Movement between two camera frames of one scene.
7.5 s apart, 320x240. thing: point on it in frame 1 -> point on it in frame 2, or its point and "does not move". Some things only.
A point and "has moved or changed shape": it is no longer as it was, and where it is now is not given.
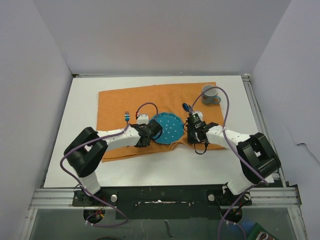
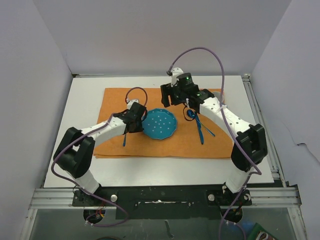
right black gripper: (189, 139) -> (168, 90)
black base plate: (164, 203) does not move
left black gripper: (140, 146) -> (138, 129)
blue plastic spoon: (185, 107) has moved or changed shape
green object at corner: (258, 233) does not move
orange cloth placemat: (121, 108) has moved or changed shape
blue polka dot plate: (172, 126) has moved or changed shape
